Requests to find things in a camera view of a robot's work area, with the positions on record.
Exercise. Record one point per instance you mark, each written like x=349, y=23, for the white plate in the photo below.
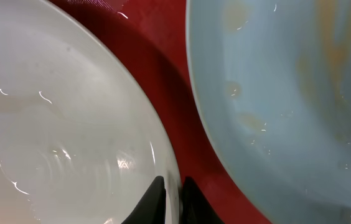
x=79, y=140

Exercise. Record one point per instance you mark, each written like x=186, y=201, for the red plastic serving tray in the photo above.
x=148, y=37

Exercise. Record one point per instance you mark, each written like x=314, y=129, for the light blue plate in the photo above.
x=272, y=84

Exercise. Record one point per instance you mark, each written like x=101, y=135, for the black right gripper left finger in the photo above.
x=151, y=209

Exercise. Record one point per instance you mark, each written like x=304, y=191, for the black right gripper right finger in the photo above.
x=195, y=207

